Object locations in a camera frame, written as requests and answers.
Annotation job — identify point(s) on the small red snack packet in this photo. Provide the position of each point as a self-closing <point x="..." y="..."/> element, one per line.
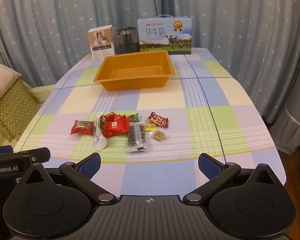
<point x="82" y="128"/>

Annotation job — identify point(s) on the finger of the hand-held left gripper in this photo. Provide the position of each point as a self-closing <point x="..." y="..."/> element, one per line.
<point x="1" y="149"/>
<point x="40" y="155"/>

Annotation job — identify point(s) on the green brown candy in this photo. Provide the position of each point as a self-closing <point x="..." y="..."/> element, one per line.
<point x="133" y="117"/>

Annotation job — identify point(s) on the blue cloth with lace trim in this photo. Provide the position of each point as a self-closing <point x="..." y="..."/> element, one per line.
<point x="295" y="135"/>

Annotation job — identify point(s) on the large red snack packet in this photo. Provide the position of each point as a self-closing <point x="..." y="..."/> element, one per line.
<point x="116" y="127"/>

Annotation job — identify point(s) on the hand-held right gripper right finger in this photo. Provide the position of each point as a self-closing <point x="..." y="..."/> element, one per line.
<point x="210" y="166"/>

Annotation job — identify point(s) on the green chevron cushion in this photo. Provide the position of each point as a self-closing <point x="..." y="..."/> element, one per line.
<point x="15" y="110"/>

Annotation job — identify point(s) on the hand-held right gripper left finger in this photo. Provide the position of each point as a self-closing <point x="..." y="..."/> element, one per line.
<point x="90" y="165"/>

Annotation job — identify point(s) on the clear packet of dark bar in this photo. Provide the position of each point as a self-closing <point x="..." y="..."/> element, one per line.
<point x="137" y="137"/>

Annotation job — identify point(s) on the red candy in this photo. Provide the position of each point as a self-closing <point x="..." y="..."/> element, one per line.
<point x="112" y="116"/>

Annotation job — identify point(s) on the silver snack pouch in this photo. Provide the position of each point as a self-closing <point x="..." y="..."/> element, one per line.
<point x="99" y="140"/>

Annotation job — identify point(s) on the dark red chocolate packet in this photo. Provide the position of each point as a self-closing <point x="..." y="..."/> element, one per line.
<point x="158" y="120"/>

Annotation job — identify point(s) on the dark green lidded jar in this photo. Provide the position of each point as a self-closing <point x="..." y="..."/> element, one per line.
<point x="127" y="42"/>

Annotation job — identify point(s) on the brown caramel candy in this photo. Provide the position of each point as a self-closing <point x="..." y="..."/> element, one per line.
<point x="160" y="136"/>

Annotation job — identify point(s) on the blue star print curtain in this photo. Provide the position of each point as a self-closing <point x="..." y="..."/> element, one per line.
<point x="65" y="17"/>

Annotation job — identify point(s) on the cream sofa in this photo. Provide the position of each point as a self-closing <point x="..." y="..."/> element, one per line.
<point x="41" y="93"/>

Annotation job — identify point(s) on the cow print milk carton box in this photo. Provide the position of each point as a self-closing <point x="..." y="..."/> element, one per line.
<point x="160" y="35"/>

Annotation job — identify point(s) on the white product box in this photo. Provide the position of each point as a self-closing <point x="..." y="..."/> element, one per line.
<point x="102" y="50"/>

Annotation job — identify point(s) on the yellow candy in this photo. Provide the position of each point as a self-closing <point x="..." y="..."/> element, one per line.
<point x="150" y="126"/>

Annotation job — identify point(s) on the orange plastic tray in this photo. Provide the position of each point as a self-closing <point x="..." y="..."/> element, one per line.
<point x="130" y="63"/>

